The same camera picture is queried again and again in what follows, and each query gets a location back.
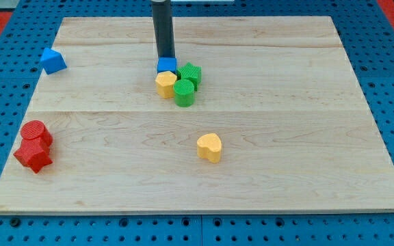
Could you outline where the black cylindrical robot arm rod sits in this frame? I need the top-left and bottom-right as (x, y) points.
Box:
(150, 0), (175, 57)

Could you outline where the yellow heart block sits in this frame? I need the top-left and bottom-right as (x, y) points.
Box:
(196, 133), (222, 163)

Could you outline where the green cylinder block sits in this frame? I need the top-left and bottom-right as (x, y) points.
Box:
(173, 79), (195, 107)

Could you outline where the green star block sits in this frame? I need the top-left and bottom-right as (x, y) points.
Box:
(177, 62), (202, 91)

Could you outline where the yellow hexagon block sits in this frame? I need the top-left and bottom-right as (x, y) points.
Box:
(155, 71), (177, 99)

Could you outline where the blue cube block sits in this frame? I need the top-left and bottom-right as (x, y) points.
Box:
(157, 57), (177, 74)

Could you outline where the light wooden board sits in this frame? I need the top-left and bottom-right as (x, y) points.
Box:
(0, 16), (394, 215)

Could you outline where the red star block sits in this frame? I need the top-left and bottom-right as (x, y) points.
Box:
(13, 138), (53, 174)

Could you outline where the red cylinder block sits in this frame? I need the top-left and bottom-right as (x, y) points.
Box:
(21, 120), (53, 146)

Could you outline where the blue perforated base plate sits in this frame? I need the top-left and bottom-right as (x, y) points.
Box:
(0, 1), (394, 245)

